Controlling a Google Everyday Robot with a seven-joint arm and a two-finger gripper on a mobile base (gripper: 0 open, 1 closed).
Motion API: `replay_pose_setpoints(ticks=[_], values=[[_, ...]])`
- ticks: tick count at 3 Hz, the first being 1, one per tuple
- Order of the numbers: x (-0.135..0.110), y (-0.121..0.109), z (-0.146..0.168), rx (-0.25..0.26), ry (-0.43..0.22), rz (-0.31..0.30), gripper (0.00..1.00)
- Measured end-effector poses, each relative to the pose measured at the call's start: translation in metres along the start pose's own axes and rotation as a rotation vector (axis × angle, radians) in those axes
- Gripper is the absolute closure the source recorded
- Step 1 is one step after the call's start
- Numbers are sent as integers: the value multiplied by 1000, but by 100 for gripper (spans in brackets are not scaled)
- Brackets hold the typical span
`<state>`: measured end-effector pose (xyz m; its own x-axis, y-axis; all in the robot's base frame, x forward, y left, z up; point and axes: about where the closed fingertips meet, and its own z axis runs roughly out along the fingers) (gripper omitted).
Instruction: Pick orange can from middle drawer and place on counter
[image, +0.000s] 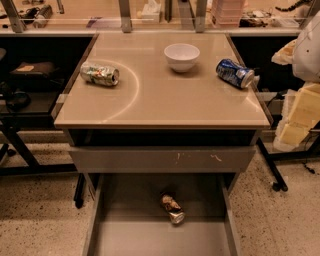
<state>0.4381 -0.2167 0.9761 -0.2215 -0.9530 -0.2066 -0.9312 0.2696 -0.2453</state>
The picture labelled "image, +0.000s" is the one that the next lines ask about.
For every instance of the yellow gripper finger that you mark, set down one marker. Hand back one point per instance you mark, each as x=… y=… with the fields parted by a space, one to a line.
x=300 y=113
x=285 y=55

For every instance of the orange crushed soda can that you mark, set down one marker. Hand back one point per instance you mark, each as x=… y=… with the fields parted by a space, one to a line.
x=174 y=210

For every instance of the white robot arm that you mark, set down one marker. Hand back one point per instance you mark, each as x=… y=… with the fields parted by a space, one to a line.
x=306 y=54

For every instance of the blue soda can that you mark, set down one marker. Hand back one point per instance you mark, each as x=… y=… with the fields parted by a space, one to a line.
x=235 y=74

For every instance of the closed grey top drawer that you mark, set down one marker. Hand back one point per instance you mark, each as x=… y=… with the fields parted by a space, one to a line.
x=161 y=159

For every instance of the grey drawer cabinet counter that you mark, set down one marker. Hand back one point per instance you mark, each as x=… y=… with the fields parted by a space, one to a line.
x=153 y=105

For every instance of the green crushed soda can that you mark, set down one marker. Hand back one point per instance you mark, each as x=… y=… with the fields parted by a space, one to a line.
x=99 y=74

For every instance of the open middle drawer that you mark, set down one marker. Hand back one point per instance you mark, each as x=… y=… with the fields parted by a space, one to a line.
x=128 y=219

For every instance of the pink plastic container stack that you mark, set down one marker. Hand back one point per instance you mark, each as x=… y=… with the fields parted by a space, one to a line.
x=227 y=13

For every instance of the white ceramic bowl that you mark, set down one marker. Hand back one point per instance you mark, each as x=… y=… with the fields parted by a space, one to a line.
x=181 y=57

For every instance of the white tissue box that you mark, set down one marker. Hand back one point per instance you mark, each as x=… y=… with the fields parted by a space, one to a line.
x=151 y=11

